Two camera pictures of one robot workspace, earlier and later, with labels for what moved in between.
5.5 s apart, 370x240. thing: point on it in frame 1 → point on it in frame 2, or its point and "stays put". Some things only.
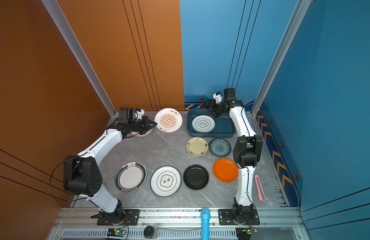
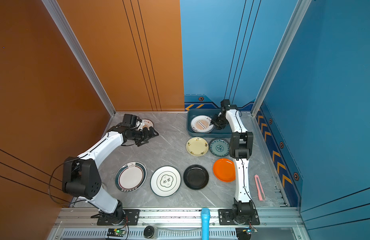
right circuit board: x=249 y=230 stays put
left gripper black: x=146 y=122 → x=151 y=133
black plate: x=196 y=177 stays put
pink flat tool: x=258 y=189 stays put
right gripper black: x=211 y=102 → x=214 y=121
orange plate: x=225 y=170 stays put
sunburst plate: x=169 y=120 → x=201 y=124
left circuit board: x=116 y=232 stays put
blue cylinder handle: x=205 y=221 stays put
